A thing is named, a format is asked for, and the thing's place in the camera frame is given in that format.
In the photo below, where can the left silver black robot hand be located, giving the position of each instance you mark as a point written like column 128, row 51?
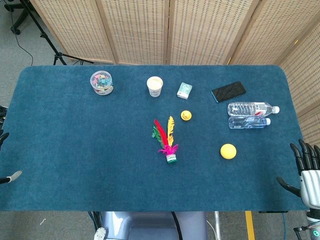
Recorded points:
column 13, row 176

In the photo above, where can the clear water bottle blue label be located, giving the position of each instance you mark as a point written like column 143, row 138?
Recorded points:
column 247, row 123

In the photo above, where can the clear jar of colourful clips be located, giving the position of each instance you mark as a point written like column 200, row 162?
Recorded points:
column 101, row 83

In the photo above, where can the yellow floor tape strip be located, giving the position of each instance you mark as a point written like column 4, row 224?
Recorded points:
column 250, row 225

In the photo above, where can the small yellow duck toy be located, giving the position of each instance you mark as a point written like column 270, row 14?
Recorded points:
column 186, row 115

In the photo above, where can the blue table cloth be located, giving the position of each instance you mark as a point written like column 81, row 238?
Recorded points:
column 75, row 150

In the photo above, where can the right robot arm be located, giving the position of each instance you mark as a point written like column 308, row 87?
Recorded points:
column 313, row 222

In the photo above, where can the wicker folding screen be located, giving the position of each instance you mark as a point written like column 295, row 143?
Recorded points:
column 140, row 30

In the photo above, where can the metal table leg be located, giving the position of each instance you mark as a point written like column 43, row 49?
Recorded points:
column 217, row 225

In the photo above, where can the white paper cup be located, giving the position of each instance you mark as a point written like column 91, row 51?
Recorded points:
column 155, row 87

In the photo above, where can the yellow foam ball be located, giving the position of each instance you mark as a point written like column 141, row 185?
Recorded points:
column 228, row 151

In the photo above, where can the clear water bottle red label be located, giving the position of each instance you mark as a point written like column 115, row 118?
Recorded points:
column 250, row 108

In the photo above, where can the black office chair base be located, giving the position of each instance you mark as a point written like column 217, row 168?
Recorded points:
column 16, row 30

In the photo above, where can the black tripod stand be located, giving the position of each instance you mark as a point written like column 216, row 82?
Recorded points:
column 59, row 57

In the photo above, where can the small green white box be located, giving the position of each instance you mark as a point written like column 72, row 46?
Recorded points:
column 184, row 91

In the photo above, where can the grey robot torso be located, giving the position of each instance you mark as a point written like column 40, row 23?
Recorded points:
column 150, row 225

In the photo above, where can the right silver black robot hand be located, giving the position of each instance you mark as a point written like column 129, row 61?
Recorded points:
column 310, row 185

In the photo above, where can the colourful feather shuttlecock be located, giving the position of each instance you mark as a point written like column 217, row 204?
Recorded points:
column 171, row 158

